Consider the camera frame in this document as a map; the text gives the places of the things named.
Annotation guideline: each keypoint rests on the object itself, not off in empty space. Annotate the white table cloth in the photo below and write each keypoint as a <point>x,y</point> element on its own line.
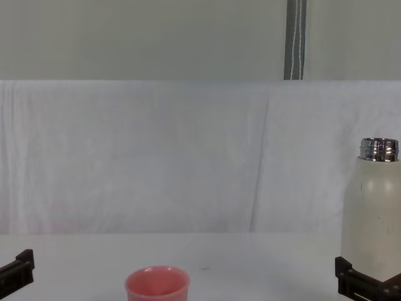
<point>235,266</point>

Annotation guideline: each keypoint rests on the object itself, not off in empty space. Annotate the grey striped post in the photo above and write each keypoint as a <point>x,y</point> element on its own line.
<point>294,40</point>

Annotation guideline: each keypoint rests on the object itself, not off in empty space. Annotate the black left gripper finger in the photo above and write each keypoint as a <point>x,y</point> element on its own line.
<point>23,266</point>

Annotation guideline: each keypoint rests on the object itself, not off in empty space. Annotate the pink cup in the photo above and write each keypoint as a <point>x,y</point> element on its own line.
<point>156,285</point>

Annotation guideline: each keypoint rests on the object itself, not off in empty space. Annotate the cream vacuum bottle steel neck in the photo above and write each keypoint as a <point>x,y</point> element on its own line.
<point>372,219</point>

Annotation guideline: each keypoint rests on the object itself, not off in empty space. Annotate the pale smooth curtain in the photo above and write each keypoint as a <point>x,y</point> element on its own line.
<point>354,37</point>
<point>141,37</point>

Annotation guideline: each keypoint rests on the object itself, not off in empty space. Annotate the white wrinkled curtain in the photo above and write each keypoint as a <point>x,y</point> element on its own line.
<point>156,156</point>

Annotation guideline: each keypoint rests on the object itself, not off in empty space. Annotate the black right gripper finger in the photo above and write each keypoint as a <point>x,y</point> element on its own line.
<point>360,285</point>

